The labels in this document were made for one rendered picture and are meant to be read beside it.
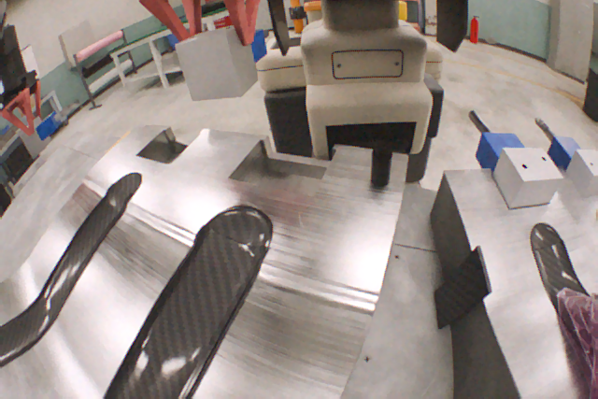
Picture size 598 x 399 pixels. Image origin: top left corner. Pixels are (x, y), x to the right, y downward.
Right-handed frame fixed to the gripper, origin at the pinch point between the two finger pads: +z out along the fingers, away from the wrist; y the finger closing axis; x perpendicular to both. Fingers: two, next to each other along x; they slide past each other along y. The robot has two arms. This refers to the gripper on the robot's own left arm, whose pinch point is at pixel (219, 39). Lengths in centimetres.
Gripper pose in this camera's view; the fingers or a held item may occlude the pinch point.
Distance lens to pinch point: 23.0
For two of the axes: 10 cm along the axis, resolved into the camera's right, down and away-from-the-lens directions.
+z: 1.3, 7.4, 6.6
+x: 2.6, -6.6, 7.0
